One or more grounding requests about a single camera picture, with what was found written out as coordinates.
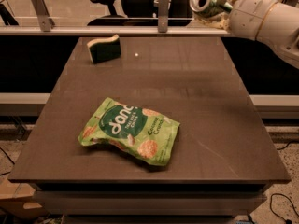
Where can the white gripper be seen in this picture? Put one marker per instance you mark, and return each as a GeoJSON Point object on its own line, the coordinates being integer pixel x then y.
{"type": "Point", "coordinates": [248, 13]}

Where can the green soda can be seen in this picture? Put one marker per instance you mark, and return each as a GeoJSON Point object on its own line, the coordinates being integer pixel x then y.
{"type": "Point", "coordinates": [210, 8]}

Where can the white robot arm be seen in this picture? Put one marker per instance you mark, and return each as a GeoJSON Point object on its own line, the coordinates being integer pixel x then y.
{"type": "Point", "coordinates": [267, 21]}

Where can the black office chair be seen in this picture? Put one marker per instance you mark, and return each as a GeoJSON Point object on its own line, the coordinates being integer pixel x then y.
{"type": "Point", "coordinates": [143, 13]}

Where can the green yellow sponge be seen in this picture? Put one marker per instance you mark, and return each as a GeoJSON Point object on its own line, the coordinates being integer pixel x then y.
{"type": "Point", "coordinates": [104, 49]}

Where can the green rice chips bag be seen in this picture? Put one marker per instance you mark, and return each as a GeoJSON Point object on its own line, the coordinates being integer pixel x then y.
{"type": "Point", "coordinates": [143, 133]}

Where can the cardboard box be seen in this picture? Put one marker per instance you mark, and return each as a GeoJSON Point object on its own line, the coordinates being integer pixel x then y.
{"type": "Point", "coordinates": [17, 199]}

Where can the middle metal rail bracket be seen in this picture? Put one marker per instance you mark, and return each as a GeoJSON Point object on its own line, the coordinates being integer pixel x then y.
{"type": "Point", "coordinates": [162, 16]}

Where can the left metal rail bracket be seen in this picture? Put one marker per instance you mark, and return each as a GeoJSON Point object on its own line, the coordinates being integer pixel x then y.
{"type": "Point", "coordinates": [45, 22]}

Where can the horizontal metal rail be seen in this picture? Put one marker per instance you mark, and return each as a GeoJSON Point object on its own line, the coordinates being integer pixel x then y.
{"type": "Point", "coordinates": [125, 31]}

